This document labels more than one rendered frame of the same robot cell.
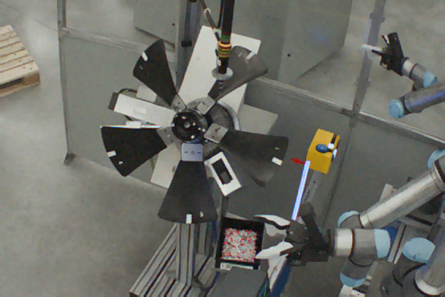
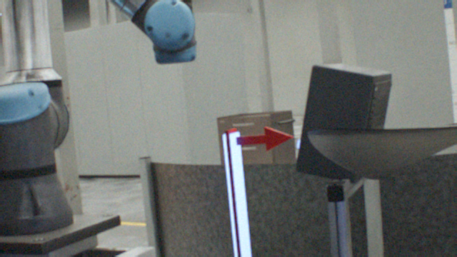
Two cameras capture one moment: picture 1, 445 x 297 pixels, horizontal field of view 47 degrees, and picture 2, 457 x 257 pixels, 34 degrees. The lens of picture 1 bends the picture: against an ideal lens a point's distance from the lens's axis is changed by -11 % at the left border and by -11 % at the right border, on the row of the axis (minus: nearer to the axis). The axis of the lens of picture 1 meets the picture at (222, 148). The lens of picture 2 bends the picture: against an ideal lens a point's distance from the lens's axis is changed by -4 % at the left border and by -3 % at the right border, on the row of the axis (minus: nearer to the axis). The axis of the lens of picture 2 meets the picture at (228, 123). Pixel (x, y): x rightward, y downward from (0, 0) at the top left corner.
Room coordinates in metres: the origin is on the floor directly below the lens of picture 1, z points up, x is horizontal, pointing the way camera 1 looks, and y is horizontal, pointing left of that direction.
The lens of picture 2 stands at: (2.26, -0.29, 1.24)
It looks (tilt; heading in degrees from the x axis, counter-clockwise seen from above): 3 degrees down; 181
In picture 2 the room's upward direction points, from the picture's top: 6 degrees counter-clockwise
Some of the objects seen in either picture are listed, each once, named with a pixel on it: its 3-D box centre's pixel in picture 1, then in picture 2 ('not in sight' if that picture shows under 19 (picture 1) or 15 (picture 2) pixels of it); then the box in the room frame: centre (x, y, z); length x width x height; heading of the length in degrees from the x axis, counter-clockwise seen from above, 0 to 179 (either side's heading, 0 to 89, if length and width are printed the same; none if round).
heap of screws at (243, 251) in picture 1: (238, 248); not in sight; (1.38, -0.10, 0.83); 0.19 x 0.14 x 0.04; 177
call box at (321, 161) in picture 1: (322, 152); not in sight; (1.78, -0.41, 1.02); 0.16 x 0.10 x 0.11; 161
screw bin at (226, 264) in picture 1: (239, 245); not in sight; (1.39, -0.10, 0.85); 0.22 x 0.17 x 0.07; 177
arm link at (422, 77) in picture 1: (423, 79); not in sight; (1.80, -0.77, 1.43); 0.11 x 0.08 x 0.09; 41
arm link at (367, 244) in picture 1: (367, 244); not in sight; (0.91, -0.39, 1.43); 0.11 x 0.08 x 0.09; 93
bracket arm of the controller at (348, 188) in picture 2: not in sight; (348, 182); (0.90, -0.11, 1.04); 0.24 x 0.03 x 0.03; 161
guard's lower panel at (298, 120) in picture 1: (261, 160); not in sight; (2.29, -0.21, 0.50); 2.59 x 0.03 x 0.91; 71
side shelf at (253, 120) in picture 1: (234, 118); not in sight; (2.17, -0.04, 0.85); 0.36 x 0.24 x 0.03; 71
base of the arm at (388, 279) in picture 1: (404, 281); (24, 196); (1.06, -0.65, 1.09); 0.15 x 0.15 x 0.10
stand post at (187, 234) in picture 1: (187, 234); not in sight; (1.76, 0.12, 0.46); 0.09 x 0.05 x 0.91; 71
